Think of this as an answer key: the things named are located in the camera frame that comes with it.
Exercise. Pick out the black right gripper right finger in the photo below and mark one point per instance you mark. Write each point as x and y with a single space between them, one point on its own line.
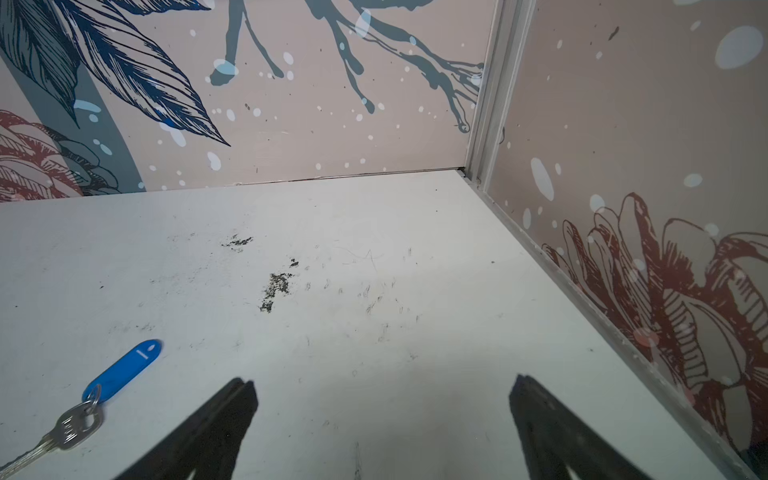
557 444

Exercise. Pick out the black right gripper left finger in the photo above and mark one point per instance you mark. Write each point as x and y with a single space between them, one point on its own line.
206 445

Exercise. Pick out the silver key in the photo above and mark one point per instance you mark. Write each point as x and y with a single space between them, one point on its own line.
71 429

